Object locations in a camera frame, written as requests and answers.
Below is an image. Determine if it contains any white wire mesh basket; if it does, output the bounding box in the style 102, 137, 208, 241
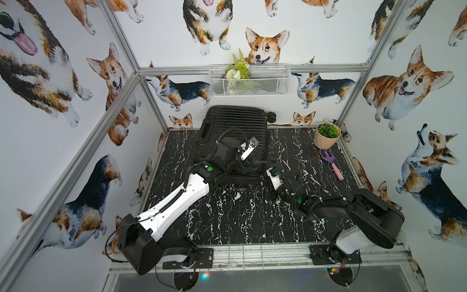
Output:
209, 65, 291, 97

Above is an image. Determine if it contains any green fern with white flower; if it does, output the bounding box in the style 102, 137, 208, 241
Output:
223, 49, 251, 95

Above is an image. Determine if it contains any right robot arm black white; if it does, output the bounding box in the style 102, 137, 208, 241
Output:
266, 168, 405, 265

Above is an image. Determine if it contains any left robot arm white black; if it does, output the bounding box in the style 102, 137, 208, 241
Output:
118, 137, 253, 275

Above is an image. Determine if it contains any purple pink toy rake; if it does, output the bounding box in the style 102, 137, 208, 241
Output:
319, 148, 344, 181

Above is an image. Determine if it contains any beige pot with green plant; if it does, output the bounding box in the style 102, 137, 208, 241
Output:
314, 122, 342, 150

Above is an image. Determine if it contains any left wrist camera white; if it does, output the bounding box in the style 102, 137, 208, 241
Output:
240, 137, 260, 161

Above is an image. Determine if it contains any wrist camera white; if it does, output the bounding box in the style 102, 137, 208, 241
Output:
266, 167, 282, 191
240, 137, 260, 161

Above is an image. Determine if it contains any aluminium front rail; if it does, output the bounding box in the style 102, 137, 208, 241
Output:
108, 240, 411, 274

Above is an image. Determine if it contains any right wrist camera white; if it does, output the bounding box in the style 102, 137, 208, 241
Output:
266, 167, 282, 191

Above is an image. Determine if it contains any black hard-shell suitcase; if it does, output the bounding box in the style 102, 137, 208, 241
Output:
190, 105, 277, 185

